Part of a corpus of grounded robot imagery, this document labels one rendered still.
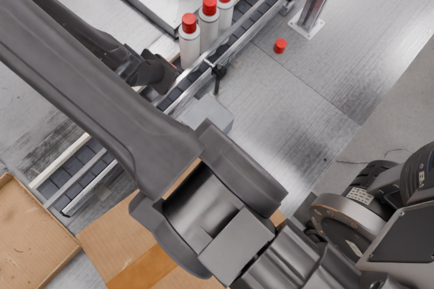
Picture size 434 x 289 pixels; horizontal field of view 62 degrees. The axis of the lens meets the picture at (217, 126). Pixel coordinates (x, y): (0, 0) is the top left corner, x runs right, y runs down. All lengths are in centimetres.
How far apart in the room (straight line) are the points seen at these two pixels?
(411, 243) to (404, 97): 193
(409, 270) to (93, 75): 27
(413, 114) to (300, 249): 198
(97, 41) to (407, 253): 50
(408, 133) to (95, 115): 199
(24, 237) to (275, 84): 76
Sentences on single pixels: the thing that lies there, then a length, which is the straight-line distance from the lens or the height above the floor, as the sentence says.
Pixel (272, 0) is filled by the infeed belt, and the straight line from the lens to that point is 116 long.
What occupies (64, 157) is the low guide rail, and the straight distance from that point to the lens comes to 92.
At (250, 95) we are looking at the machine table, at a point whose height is 83.
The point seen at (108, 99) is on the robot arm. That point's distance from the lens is 29.
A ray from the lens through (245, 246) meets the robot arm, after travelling 28.
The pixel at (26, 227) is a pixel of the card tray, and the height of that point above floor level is 83.
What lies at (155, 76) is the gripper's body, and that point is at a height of 104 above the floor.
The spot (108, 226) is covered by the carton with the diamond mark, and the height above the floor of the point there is 112.
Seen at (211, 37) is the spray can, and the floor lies 97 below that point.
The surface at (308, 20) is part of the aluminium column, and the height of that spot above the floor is 88.
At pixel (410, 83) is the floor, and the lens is 231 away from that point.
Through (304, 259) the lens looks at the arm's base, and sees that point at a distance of 29.
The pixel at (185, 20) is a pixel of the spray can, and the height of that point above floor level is 108.
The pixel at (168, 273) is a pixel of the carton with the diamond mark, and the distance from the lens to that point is 64.
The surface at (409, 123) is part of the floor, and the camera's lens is 220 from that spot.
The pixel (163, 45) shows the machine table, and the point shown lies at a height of 83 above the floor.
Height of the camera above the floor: 175
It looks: 70 degrees down
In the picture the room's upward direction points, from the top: 9 degrees clockwise
